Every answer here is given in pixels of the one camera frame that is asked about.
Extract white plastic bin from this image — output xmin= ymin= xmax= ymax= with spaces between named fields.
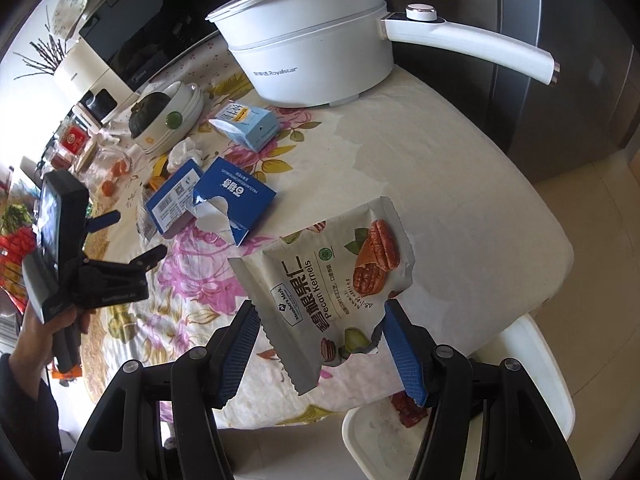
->
xmin=341 ymin=312 xmax=576 ymax=480

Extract torn blue cardboard box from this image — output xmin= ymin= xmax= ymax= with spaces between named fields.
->
xmin=145 ymin=157 xmax=277 ymax=247

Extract grey refrigerator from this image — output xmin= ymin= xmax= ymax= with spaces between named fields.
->
xmin=370 ymin=0 xmax=640 ymax=186

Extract dark green squash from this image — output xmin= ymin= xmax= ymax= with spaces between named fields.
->
xmin=129 ymin=91 xmax=173 ymax=138

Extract glass jar wooden lid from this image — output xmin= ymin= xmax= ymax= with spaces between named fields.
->
xmin=75 ymin=140 xmax=133 ymax=196

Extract cream ceramic dish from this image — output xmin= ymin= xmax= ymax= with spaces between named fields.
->
xmin=137 ymin=95 xmax=205 ymax=157

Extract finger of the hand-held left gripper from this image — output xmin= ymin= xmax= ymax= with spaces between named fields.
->
xmin=86 ymin=211 xmax=122 ymax=235
xmin=120 ymin=244 xmax=169 ymax=277

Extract white electric pot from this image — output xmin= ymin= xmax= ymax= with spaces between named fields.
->
xmin=206 ymin=0 xmax=562 ymax=108

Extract floral tablecloth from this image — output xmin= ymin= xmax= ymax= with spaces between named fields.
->
xmin=80 ymin=20 xmax=575 ymax=428

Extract person's left hand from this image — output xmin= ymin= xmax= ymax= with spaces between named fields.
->
xmin=9 ymin=302 xmax=97 ymax=367

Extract stack of red packets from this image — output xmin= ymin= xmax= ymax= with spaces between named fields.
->
xmin=0 ymin=230 xmax=38 ymax=311

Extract person's left forearm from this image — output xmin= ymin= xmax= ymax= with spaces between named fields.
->
xmin=0 ymin=352 xmax=63 ymax=480

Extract white tissue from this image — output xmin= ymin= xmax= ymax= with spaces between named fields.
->
xmin=166 ymin=139 xmax=203 ymax=171

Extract light blue carton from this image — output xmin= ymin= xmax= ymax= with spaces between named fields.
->
xmin=207 ymin=101 xmax=281 ymax=153

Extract cream air fryer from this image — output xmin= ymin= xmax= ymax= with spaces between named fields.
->
xmin=52 ymin=45 xmax=138 ymax=123

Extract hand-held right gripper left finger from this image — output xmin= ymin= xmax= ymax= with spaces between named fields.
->
xmin=60 ymin=300 xmax=262 ymax=480

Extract grey nut snack bag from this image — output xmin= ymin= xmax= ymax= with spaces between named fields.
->
xmin=227 ymin=196 xmax=417 ymax=397

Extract cream bowl green handle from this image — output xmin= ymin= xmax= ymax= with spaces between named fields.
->
xmin=129 ymin=80 xmax=205 ymax=148

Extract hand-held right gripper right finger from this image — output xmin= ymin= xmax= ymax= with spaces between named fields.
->
xmin=382 ymin=299 xmax=583 ymax=480

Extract dry branches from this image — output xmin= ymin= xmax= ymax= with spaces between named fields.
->
xmin=14 ymin=7 xmax=76 ymax=81

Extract floral cover cloth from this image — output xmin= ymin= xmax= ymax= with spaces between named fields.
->
xmin=47 ymin=0 xmax=96 ymax=36

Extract black microwave oven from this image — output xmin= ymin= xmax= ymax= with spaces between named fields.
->
xmin=77 ymin=0 xmax=281 ymax=93

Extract small orange scrap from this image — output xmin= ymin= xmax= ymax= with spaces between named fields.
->
xmin=149 ymin=157 xmax=171 ymax=191

